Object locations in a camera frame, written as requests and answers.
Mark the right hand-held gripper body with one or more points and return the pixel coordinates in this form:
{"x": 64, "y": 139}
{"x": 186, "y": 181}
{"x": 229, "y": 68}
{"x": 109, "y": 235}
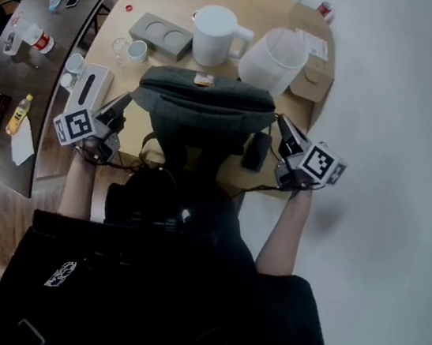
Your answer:
{"x": 322, "y": 164}

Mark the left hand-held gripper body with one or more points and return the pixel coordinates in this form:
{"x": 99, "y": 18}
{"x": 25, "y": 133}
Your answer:
{"x": 74, "y": 128}

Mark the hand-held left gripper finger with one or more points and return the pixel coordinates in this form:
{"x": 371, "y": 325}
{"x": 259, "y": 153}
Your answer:
{"x": 123, "y": 105}
{"x": 114, "y": 102}

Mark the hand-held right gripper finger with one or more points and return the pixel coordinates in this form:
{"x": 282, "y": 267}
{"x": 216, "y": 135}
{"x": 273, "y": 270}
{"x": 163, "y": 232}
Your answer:
{"x": 288, "y": 136}
{"x": 299, "y": 135}

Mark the dark grey backpack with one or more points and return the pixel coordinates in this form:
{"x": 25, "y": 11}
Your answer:
{"x": 206, "y": 102}

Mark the person's right forearm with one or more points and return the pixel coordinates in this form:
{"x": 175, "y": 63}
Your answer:
{"x": 285, "y": 229}

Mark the person's left forearm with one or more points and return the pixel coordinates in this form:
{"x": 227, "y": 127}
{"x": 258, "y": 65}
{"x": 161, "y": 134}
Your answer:
{"x": 78, "y": 188}

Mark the white tissue box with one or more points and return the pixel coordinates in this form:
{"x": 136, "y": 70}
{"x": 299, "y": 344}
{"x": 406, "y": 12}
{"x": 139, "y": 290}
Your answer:
{"x": 101, "y": 80}

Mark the black power bank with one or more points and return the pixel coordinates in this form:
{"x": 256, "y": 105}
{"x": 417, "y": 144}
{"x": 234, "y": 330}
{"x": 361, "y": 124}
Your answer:
{"x": 256, "y": 151}

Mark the small white cup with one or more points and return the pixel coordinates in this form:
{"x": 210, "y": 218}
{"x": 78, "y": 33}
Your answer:
{"x": 68, "y": 81}

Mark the white paper napkin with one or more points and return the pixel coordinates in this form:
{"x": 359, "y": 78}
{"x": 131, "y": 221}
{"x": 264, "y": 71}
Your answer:
{"x": 22, "y": 142}

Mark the white mug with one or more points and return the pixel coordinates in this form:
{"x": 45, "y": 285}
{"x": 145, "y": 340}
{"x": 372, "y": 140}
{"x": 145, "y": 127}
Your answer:
{"x": 75, "y": 64}
{"x": 138, "y": 51}

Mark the clear glass cup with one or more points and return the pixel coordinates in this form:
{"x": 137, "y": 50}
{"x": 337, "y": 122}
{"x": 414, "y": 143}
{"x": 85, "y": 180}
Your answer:
{"x": 120, "y": 47}

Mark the yellow drink bottle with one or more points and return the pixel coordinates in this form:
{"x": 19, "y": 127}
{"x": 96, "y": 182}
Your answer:
{"x": 18, "y": 115}

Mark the cardboard box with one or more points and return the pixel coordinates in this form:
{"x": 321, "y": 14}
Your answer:
{"x": 313, "y": 77}

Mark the dark curved table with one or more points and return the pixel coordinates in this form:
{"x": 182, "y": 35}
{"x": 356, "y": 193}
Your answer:
{"x": 26, "y": 77}

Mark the grey box with round recesses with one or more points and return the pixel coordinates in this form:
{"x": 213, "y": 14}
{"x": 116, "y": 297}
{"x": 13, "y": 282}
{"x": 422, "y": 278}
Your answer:
{"x": 161, "y": 36}

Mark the smartphone with orange case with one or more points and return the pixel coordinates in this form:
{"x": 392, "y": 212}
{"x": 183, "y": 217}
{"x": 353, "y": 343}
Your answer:
{"x": 204, "y": 79}

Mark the black chest-mounted device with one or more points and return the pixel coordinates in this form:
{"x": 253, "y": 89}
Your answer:
{"x": 144, "y": 201}

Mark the red label water bottle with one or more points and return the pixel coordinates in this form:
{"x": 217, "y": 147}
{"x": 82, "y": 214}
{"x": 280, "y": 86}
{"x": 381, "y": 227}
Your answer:
{"x": 35, "y": 36}

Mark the small white tray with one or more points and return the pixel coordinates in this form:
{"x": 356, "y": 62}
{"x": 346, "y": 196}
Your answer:
{"x": 10, "y": 42}

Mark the white electric kettle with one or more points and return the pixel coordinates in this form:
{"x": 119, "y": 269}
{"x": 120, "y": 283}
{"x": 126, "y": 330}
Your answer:
{"x": 215, "y": 34}

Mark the red drink can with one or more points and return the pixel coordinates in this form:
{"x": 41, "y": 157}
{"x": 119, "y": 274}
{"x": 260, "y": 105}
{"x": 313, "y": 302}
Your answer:
{"x": 326, "y": 11}

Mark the person's black shirt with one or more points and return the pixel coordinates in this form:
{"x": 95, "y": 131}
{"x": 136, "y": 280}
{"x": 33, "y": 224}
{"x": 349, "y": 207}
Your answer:
{"x": 180, "y": 314}

